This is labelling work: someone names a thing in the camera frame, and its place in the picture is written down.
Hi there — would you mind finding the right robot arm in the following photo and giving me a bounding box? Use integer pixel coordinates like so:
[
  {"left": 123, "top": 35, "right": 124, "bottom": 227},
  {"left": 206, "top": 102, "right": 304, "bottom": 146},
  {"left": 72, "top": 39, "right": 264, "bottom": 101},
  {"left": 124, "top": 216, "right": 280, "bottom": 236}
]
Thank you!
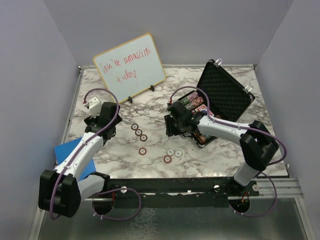
[{"left": 165, "top": 101, "right": 279, "bottom": 196}]

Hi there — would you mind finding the white whiteboard yellow frame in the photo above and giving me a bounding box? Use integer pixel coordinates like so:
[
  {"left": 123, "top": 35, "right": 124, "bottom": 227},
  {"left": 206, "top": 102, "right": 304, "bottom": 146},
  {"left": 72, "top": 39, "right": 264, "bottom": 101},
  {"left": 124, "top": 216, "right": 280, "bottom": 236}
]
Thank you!
[{"left": 93, "top": 33, "right": 167, "bottom": 103}]

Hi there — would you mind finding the black poker chip case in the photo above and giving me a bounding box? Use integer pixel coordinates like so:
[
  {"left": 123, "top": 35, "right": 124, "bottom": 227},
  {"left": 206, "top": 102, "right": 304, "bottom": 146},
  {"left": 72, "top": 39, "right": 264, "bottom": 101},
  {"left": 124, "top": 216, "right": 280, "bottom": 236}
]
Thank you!
[{"left": 178, "top": 58, "right": 255, "bottom": 148}]

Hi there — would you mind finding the red playing card deck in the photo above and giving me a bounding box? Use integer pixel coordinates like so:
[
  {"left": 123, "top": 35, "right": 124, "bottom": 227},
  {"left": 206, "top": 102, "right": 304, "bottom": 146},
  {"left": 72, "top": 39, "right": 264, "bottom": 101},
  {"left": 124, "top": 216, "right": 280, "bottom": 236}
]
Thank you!
[{"left": 195, "top": 104, "right": 215, "bottom": 117}]

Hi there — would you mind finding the blue plastic box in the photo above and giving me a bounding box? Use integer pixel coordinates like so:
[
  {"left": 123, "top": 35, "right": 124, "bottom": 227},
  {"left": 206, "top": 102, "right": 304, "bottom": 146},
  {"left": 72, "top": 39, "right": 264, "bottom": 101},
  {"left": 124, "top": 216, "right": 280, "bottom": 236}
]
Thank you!
[{"left": 53, "top": 138, "right": 97, "bottom": 181}]

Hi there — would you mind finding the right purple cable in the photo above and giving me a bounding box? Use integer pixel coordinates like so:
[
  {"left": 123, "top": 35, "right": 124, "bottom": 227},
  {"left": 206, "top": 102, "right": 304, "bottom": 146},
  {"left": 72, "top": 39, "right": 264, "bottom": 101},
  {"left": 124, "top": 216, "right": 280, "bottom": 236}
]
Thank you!
[{"left": 168, "top": 86, "right": 288, "bottom": 217}]

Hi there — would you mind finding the white 1 poker chip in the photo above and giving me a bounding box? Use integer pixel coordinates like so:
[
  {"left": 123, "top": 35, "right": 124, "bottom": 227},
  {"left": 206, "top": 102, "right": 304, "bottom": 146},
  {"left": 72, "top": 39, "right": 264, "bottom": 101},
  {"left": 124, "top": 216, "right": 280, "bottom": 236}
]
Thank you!
[
  {"left": 167, "top": 148, "right": 175, "bottom": 156},
  {"left": 174, "top": 150, "right": 183, "bottom": 158}
]

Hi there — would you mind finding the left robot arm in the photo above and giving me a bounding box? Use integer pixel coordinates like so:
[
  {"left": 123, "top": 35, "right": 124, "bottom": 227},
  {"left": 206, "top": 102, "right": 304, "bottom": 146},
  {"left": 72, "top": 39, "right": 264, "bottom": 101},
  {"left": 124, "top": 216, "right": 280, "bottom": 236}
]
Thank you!
[{"left": 38, "top": 102, "right": 122, "bottom": 220}]

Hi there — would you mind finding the red 5 poker chip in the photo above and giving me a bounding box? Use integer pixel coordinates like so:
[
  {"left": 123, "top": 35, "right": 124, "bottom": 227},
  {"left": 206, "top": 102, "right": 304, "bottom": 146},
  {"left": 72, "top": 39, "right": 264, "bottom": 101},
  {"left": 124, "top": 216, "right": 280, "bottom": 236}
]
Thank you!
[
  {"left": 138, "top": 147, "right": 147, "bottom": 156},
  {"left": 163, "top": 155, "right": 172, "bottom": 164}
]

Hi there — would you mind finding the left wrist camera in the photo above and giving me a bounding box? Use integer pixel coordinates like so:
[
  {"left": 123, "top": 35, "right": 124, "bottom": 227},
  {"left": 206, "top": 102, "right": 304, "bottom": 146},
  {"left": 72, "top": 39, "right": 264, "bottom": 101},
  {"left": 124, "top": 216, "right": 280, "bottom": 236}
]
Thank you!
[{"left": 83, "top": 96, "right": 102, "bottom": 118}]

